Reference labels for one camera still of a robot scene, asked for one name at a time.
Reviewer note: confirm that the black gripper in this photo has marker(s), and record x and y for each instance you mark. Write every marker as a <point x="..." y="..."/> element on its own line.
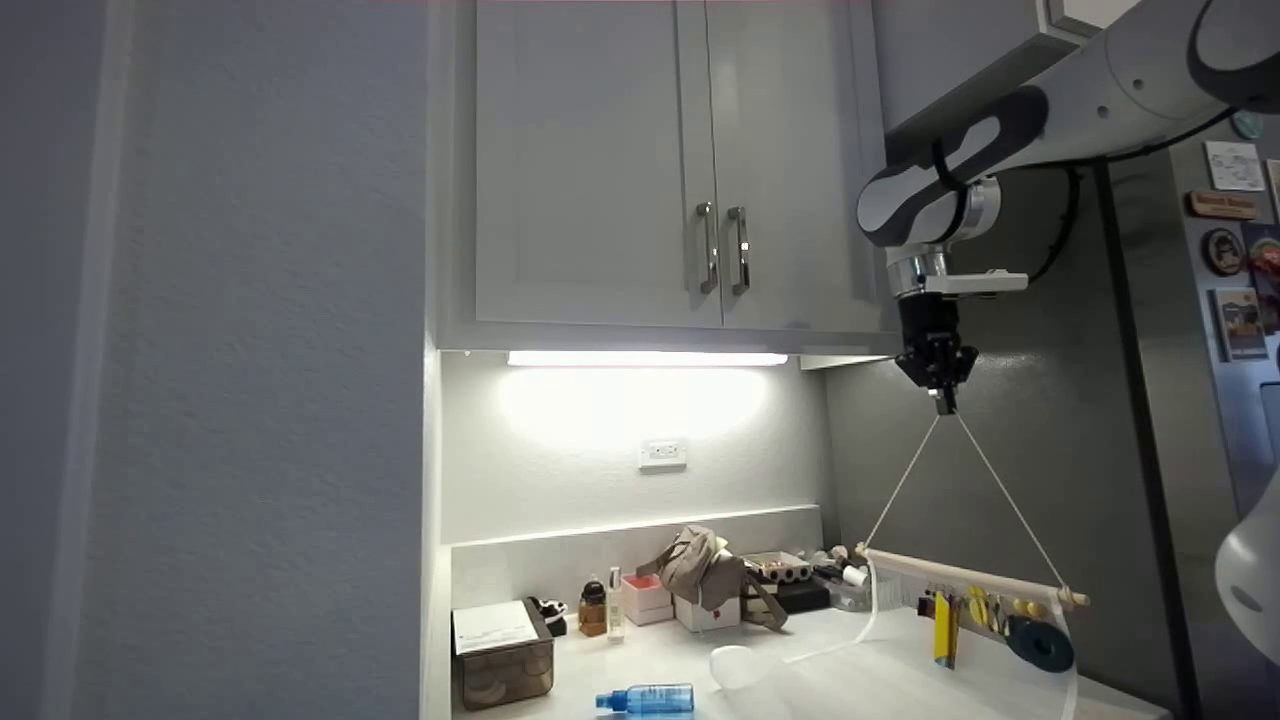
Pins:
<point x="932" y="340"/>

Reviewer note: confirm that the dark blue round ornament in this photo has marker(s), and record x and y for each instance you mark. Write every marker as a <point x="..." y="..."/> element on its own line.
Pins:
<point x="1043" y="647"/>

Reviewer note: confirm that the grey stainless refrigerator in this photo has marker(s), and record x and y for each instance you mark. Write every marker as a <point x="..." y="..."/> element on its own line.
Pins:
<point x="1133" y="466"/>

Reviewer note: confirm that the grey tray with small items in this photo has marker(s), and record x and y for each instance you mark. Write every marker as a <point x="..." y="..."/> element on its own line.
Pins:
<point x="846" y="581"/>

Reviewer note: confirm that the dark rack with items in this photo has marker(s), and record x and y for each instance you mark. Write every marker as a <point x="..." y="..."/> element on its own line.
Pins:
<point x="799" y="581"/>

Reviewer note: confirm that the white cabinet door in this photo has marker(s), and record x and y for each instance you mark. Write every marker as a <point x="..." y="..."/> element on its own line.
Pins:
<point x="802" y="163"/>
<point x="584" y="163"/>

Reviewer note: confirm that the printed cardboard box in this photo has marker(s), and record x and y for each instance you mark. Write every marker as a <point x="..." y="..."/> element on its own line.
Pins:
<point x="762" y="605"/>

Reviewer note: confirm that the crumpled beige cloth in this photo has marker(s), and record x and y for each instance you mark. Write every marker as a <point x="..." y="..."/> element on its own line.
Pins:
<point x="701" y="560"/>

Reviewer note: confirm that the under-cabinet light strip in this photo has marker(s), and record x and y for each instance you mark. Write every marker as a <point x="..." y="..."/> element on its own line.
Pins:
<point x="647" y="359"/>

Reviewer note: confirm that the photo fridge magnet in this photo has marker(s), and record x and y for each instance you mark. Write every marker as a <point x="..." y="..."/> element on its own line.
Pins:
<point x="1236" y="326"/>

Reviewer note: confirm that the round dark fridge magnet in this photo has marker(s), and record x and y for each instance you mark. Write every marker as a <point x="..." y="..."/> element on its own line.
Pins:
<point x="1224" y="248"/>

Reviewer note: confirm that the plain white box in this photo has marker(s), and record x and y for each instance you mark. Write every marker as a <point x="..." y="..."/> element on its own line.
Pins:
<point x="705" y="613"/>

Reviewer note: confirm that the orange strip fridge magnet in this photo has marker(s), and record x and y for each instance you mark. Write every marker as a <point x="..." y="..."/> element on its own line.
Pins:
<point x="1224" y="207"/>

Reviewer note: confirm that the red fridge magnet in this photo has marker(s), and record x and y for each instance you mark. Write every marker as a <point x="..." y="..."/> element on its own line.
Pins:
<point x="1265" y="254"/>

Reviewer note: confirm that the pink and white box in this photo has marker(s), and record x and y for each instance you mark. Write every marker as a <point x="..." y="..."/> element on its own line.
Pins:
<point x="651" y="600"/>

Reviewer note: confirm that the white rectangular fridge magnet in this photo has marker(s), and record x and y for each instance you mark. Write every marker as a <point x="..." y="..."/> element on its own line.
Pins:
<point x="1233" y="169"/>

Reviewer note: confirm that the small white bottle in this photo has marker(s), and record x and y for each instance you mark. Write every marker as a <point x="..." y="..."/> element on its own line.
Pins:
<point x="614" y="600"/>

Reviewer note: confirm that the white framed panel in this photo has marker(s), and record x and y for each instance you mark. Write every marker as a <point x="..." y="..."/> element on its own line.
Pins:
<point x="1085" y="14"/>

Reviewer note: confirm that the amber glass bottle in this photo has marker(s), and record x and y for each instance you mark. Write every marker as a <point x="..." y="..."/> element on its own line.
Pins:
<point x="595" y="611"/>

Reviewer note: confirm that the blue plastic bottle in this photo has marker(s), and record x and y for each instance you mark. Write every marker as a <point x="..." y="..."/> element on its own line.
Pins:
<point x="647" y="702"/>

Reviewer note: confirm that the small black object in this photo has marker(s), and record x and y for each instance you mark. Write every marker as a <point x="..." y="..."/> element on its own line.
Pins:
<point x="546" y="618"/>

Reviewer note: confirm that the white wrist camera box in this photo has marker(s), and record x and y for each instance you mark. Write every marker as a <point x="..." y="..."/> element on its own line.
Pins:
<point x="981" y="280"/>

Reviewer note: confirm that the white wall outlet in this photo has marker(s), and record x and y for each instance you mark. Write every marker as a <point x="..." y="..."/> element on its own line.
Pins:
<point x="663" y="453"/>

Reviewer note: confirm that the white wall cabinet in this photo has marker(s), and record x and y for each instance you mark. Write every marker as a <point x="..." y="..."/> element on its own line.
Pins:
<point x="449" y="201"/>

